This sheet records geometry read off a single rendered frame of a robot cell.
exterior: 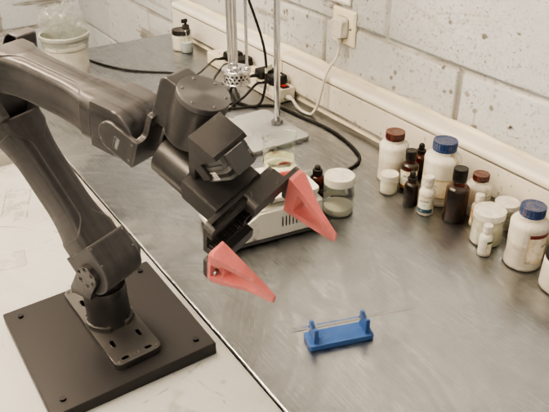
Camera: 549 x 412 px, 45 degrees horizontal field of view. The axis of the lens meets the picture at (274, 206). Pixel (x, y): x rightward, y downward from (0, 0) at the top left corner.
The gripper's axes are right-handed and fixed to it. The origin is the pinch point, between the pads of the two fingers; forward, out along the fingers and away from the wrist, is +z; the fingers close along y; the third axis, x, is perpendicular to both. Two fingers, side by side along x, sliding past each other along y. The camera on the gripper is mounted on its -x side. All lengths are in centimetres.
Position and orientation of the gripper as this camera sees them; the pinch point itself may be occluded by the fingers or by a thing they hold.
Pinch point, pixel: (300, 262)
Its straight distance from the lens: 69.8
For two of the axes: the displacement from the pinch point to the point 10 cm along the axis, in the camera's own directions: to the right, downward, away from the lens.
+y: 6.7, -6.2, 4.1
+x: -0.9, 4.8, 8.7
